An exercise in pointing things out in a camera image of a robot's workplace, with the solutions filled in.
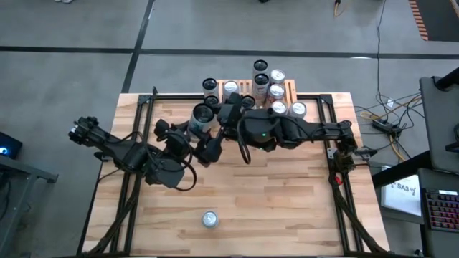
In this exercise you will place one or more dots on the tall Celsius peach can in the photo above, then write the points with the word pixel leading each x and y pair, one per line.
pixel 260 65

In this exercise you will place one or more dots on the wooden slatted shelf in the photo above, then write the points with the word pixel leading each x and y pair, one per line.
pixel 245 86

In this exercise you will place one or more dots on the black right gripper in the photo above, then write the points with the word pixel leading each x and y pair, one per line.
pixel 230 111

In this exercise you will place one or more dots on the white printed sign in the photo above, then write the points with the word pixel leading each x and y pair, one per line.
pixel 401 197

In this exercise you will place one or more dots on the grey metal stand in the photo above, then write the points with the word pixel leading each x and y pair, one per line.
pixel 32 171

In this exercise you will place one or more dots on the dark grey desk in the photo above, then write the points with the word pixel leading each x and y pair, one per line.
pixel 441 118

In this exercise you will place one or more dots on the pale pink Spindrift can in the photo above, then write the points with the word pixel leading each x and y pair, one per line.
pixel 298 108

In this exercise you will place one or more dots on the black power strip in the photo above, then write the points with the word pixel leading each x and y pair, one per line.
pixel 385 126

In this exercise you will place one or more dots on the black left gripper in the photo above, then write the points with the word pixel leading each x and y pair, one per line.
pixel 177 143

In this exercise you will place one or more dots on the black box with blue light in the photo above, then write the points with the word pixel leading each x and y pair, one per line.
pixel 9 147

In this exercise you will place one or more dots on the black mat with striped edge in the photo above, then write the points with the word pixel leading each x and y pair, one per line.
pixel 441 21

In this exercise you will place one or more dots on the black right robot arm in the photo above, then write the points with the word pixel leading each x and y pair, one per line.
pixel 322 130

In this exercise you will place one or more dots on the Spindrift can with fruit emblem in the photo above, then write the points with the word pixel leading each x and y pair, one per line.
pixel 230 86

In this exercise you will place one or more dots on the pink and silver Spindrift can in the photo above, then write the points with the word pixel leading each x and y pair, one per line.
pixel 210 218

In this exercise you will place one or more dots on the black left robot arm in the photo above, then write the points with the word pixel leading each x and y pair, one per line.
pixel 132 156

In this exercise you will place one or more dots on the small black frame post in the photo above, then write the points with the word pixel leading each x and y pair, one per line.
pixel 155 91

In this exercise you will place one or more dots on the black desk support bar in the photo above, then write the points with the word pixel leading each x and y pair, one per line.
pixel 398 172

